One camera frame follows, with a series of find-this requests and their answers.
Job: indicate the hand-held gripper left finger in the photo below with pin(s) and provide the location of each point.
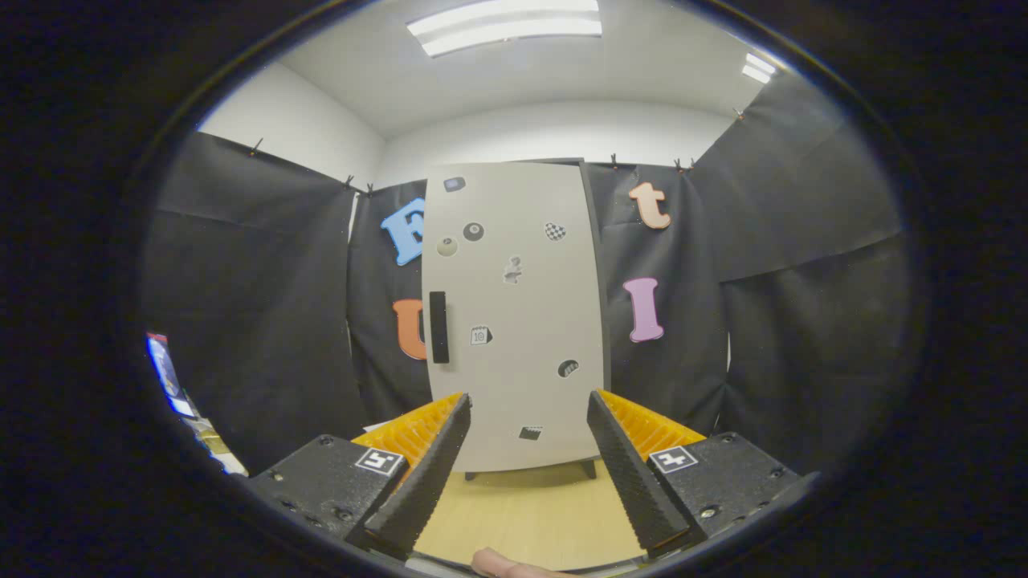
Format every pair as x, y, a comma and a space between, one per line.
426, 482

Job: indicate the black backdrop cloth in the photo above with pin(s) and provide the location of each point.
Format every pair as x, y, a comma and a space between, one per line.
257, 305

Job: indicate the large ceiling light panel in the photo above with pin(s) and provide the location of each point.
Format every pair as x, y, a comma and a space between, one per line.
506, 28

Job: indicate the small ceiling light panel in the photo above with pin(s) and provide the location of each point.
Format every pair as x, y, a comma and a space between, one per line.
759, 68

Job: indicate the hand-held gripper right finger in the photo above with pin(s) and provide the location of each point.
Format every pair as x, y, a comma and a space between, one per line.
630, 482

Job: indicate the grey shoe cabinet door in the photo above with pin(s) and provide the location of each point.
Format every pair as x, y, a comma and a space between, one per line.
522, 321

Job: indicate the grey shoe cabinet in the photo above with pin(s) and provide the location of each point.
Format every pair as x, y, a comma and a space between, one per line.
606, 337

